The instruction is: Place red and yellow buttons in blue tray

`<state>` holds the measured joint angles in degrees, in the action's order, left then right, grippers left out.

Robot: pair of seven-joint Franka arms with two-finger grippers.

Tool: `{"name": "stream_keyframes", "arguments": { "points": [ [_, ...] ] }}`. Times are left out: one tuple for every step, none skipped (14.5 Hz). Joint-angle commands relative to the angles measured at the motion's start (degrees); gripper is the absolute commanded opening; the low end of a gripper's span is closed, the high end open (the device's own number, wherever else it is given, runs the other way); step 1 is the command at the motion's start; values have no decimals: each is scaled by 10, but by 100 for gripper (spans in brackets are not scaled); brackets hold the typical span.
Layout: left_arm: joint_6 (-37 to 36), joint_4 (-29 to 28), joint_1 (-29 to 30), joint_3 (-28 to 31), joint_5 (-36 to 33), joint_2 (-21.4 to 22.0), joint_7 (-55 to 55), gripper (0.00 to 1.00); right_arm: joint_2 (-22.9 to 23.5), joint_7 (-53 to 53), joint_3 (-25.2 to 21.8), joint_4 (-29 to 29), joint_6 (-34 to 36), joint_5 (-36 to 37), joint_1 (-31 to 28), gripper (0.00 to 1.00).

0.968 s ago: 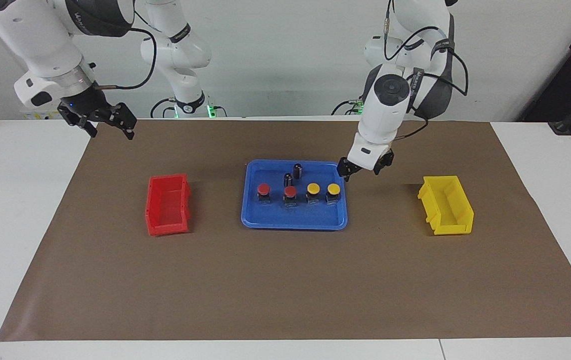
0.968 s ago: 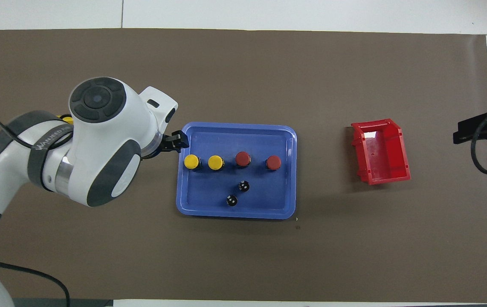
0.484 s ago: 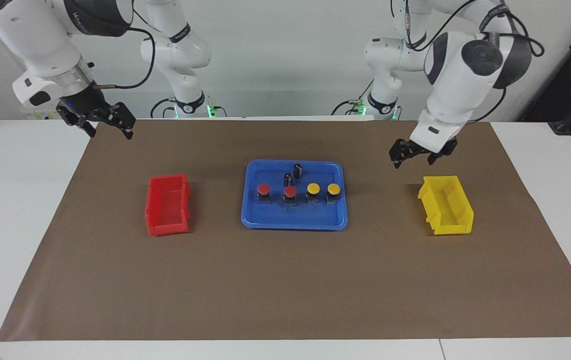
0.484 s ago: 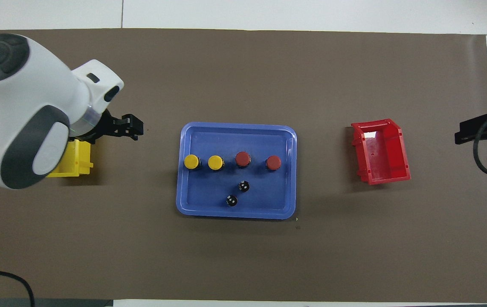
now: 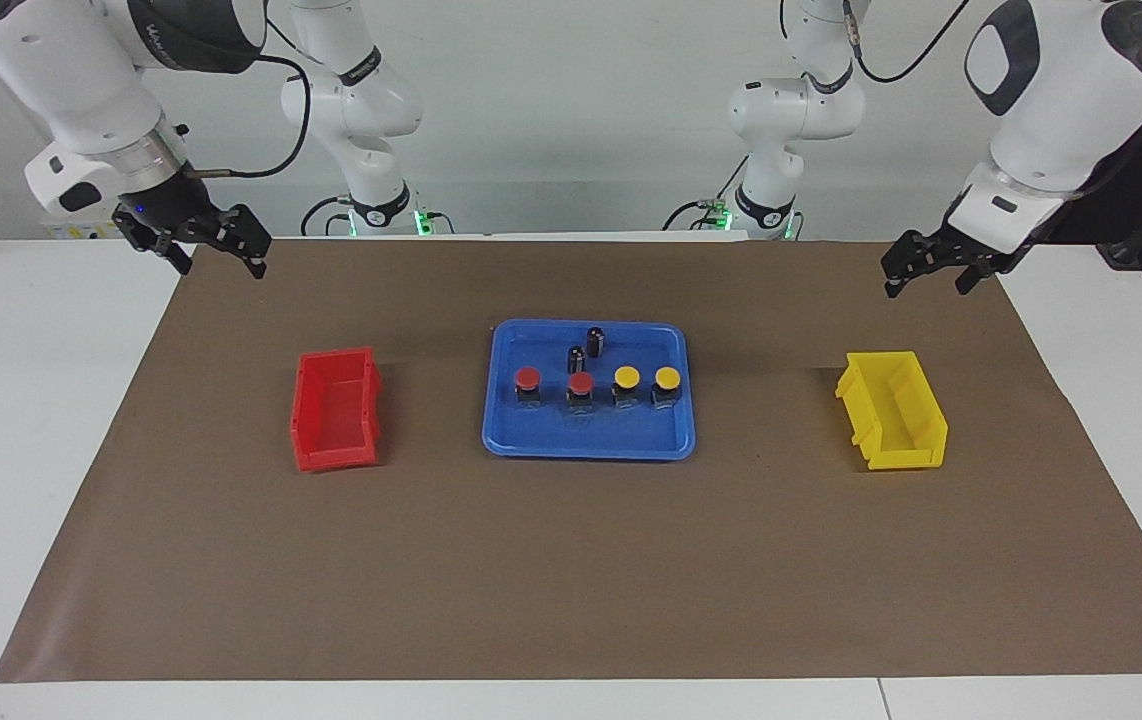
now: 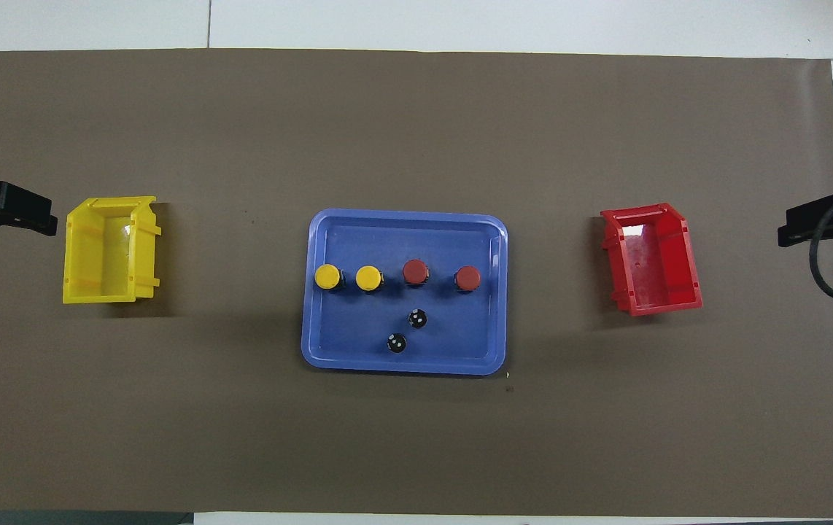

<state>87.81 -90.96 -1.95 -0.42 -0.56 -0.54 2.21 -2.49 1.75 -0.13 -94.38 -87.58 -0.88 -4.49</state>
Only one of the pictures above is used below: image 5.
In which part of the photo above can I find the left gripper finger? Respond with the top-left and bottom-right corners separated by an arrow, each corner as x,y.
953,258 -> 1007,296
881,230 -> 944,299

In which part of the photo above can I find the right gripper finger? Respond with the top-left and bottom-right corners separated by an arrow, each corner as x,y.
211,203 -> 272,280
113,203 -> 195,277

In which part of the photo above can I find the blue plastic tray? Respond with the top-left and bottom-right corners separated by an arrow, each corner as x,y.
481,319 -> 697,462

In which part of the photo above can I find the white box with yellow label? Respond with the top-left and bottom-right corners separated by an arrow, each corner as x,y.
41,213 -> 122,242

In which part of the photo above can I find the yellow plastic bin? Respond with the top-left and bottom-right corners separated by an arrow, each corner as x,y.
835,350 -> 949,472

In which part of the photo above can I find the red plastic bin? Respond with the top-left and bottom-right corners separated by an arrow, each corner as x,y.
290,347 -> 384,472

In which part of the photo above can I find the brown paper mat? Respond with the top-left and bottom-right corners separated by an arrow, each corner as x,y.
0,238 -> 1142,684

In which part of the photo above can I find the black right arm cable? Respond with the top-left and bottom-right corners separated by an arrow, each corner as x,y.
186,52 -> 313,181

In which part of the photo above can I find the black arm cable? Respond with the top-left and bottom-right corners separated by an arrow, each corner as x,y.
841,0 -> 974,84
186,52 -> 313,181

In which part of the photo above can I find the black base cable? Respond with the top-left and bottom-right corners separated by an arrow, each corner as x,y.
661,150 -> 750,233
299,193 -> 357,238

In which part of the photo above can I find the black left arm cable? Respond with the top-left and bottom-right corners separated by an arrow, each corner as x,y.
841,0 -> 974,84

